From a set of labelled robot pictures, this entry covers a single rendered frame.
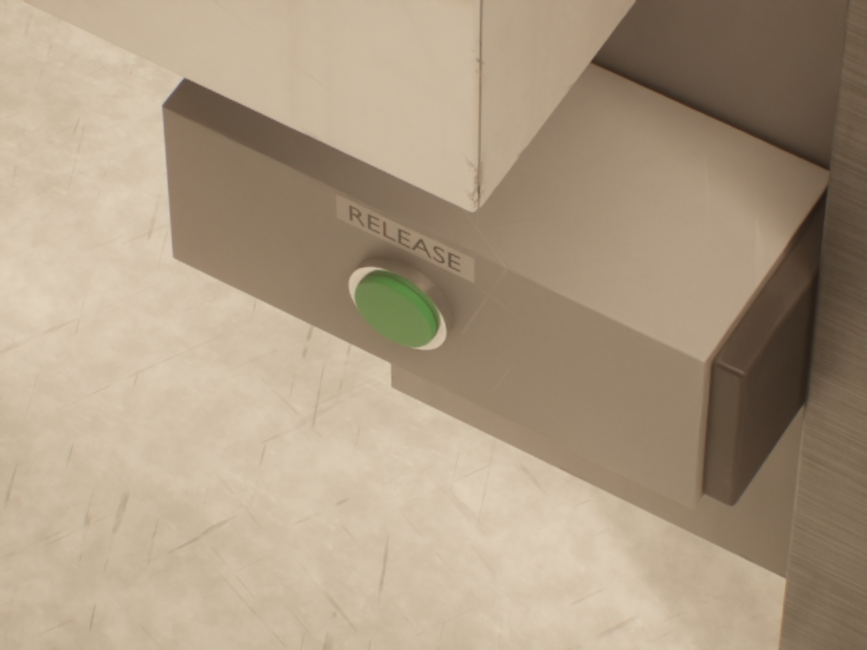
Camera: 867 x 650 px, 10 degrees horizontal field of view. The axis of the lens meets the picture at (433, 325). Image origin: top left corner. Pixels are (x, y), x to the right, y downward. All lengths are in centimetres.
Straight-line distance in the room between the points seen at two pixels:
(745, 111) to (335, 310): 15
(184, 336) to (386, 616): 24
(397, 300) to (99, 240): 148
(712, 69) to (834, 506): 16
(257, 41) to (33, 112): 175
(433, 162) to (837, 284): 21
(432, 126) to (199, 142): 25
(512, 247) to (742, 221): 7
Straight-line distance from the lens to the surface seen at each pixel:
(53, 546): 285
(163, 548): 284
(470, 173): 129
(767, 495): 166
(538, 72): 130
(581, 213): 149
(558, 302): 147
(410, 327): 151
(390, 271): 150
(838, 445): 154
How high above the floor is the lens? 236
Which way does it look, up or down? 53 degrees down
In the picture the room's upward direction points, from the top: straight up
